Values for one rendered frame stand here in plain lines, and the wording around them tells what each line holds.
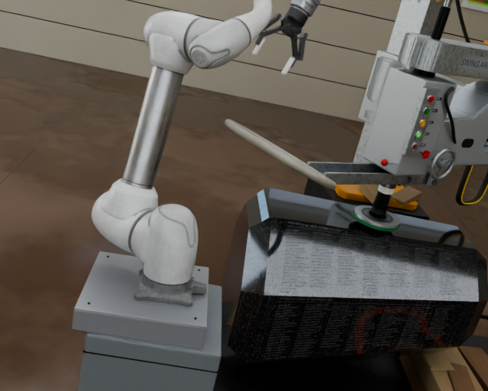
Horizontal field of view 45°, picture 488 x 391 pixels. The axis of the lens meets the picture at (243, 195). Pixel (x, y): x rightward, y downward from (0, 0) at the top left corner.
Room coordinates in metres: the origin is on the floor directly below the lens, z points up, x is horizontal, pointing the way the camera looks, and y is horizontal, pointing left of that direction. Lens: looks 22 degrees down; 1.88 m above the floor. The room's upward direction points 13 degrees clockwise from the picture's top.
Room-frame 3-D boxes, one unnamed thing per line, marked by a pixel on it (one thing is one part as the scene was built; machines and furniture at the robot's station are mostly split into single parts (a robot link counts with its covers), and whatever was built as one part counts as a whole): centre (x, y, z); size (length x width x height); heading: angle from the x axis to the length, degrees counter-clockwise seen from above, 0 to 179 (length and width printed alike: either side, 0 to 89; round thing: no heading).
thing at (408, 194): (3.32, -0.93, 0.80); 0.20 x 0.10 x 0.05; 139
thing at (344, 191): (3.46, -0.73, 0.76); 0.49 x 0.49 x 0.05; 10
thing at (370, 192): (3.20, -0.73, 0.81); 0.20 x 0.10 x 0.05; 18
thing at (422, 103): (2.42, -0.64, 1.41); 0.08 x 0.03 x 0.28; 127
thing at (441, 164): (2.53, -0.79, 1.24); 0.15 x 0.10 x 0.15; 127
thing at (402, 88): (2.61, -0.69, 1.36); 0.36 x 0.22 x 0.45; 127
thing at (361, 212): (2.56, -0.62, 0.92); 0.21 x 0.21 x 0.01
